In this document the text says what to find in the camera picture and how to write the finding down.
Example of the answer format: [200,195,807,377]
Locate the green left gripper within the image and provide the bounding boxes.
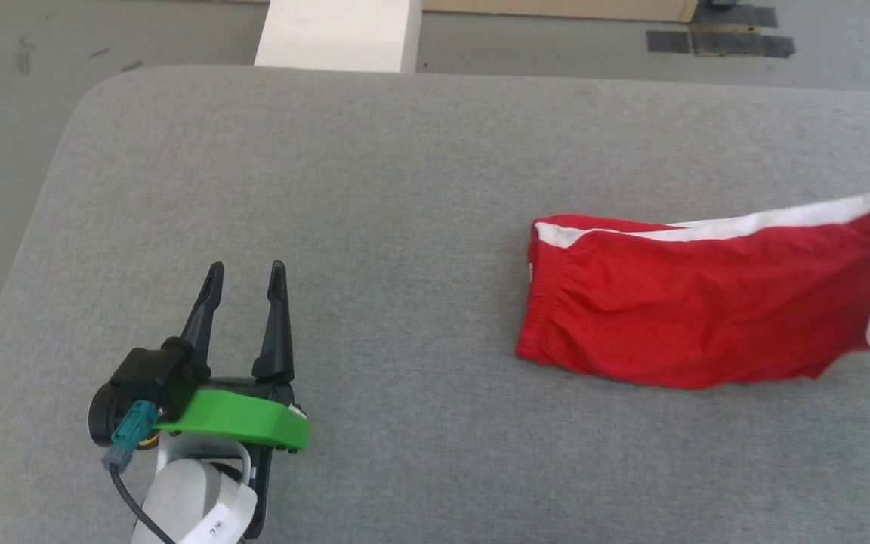
[88,260,310,454]

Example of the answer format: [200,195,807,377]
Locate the red white sports shorts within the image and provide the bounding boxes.
[516,176,870,391]

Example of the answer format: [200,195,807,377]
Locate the grey fabric sofa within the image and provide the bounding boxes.
[0,66,870,544]

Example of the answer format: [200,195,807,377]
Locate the long black floor tape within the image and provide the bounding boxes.
[691,24,797,60]

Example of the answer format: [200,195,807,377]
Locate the black floor tape strip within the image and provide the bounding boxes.
[696,3,780,29]

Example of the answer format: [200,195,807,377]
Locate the small black floor tape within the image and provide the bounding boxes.
[646,30,692,54]

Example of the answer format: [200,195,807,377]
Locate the white rectangular box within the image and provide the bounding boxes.
[255,0,424,75]

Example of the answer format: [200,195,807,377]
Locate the lemon print partition screen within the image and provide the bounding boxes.
[420,0,701,23]

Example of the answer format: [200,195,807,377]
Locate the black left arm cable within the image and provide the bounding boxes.
[102,400,179,544]

